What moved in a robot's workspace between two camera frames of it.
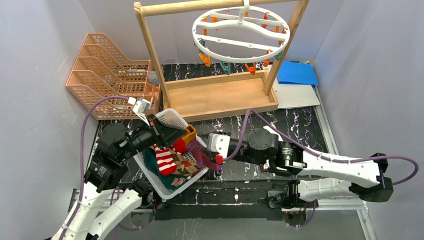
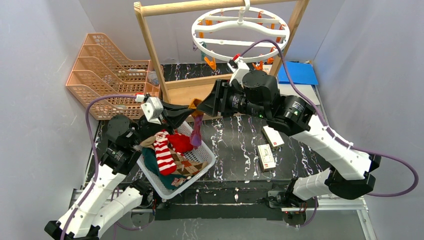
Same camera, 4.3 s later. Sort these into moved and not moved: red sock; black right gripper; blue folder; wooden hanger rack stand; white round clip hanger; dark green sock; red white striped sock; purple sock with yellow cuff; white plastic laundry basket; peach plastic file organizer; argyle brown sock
Moved: black right gripper; purple sock with yellow cuff
Not moved: peach plastic file organizer; white round clip hanger; wooden hanger rack stand; argyle brown sock; blue folder; red white striped sock; red sock; white plastic laundry basket; dark green sock
